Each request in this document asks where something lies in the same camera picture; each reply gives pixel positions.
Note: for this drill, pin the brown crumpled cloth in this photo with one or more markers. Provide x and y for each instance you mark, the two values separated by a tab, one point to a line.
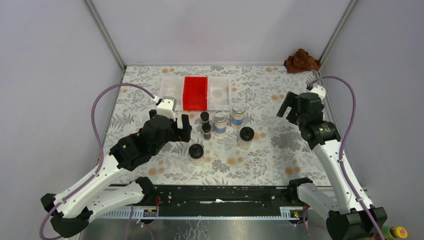
300	62

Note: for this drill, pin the blue-label shaker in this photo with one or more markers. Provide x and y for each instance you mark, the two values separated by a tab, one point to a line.
220	123
237	115

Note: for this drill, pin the floral table mat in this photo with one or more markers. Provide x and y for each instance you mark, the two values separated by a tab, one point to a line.
277	155

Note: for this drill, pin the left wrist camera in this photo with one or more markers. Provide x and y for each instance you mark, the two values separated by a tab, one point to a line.
166	107

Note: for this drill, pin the black-cap jar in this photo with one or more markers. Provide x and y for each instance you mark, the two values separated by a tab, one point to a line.
245	139
196	154

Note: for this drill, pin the left clear plastic bin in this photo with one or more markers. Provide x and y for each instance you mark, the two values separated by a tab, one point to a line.
173	87

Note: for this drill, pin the small dark spice bottle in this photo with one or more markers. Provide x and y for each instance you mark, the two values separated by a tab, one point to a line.
205	117
206	131

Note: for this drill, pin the clear plastic bin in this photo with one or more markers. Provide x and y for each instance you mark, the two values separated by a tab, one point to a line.
218	93
173	87

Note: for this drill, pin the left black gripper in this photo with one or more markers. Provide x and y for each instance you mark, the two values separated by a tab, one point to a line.
186	128

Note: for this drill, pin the green yellow-cap bottle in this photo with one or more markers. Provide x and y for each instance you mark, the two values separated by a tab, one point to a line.
391	233

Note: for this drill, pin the small dark spice bottle rear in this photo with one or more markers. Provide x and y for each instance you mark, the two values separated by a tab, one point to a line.
205	117

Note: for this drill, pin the small dark spice bottle front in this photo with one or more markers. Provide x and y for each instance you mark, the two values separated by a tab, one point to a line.
206	131

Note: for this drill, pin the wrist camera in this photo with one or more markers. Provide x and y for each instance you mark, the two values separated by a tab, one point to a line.
317	89
166	107

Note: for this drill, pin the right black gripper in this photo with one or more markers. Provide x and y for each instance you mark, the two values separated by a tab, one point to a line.
290	100

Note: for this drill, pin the red plastic bin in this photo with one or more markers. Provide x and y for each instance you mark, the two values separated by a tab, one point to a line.
195	91

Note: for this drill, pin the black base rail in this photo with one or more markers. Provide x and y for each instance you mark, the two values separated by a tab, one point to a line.
222	201

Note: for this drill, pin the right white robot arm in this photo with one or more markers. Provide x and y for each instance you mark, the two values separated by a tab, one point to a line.
351	215

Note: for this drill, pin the right clear plastic bin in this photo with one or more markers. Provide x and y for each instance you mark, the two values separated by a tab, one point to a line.
218	93

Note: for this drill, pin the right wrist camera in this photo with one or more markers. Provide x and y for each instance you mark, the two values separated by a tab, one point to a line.
317	89

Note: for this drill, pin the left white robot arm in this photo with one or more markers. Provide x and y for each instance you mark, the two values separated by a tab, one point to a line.
71	211

